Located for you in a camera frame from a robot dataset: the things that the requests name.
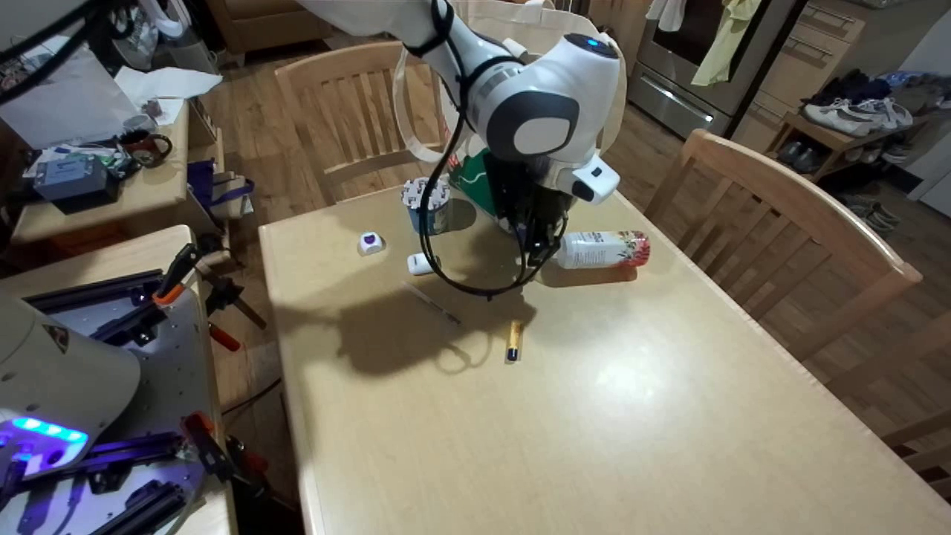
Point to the white robot base blue light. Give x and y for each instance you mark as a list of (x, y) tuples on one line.
[(60, 388)]

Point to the small wooden side table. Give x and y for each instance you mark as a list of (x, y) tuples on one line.
[(149, 193)]

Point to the blue fabric bag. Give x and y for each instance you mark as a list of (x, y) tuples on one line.
[(224, 193)]

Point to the brown wooden cabinet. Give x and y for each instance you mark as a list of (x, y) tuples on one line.
[(268, 25)]

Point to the stainless steel oven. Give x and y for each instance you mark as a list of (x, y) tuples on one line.
[(672, 98)]

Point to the white hanging towel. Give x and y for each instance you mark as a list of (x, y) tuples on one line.
[(666, 13)]

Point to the white oval tag purple print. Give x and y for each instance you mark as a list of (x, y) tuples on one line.
[(369, 241)]

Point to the blue cup with patterned lid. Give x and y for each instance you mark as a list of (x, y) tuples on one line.
[(418, 198)]

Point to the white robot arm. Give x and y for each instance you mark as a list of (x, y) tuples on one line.
[(535, 98)]

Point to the low wooden shoe rack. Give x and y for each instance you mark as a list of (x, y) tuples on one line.
[(791, 134)]

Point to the grey flat laptop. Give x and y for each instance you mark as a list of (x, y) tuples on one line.
[(70, 113)]

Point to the yellow lighter with black tip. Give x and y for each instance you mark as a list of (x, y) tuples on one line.
[(511, 340)]

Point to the black and white sneaker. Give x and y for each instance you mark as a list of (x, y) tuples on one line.
[(149, 25)]

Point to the yellow-green hanging towel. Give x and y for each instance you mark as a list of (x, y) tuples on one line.
[(728, 39)]

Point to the white paper sheet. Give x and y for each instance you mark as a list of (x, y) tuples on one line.
[(165, 83)]

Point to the wooden slatted dining chair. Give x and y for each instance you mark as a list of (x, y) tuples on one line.
[(315, 79), (762, 178)]

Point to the blue-grey electronic box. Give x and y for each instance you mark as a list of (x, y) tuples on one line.
[(70, 175)]

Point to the slim grey metal tool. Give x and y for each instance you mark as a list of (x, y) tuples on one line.
[(440, 308)]

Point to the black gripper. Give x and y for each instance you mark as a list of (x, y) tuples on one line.
[(525, 187)]

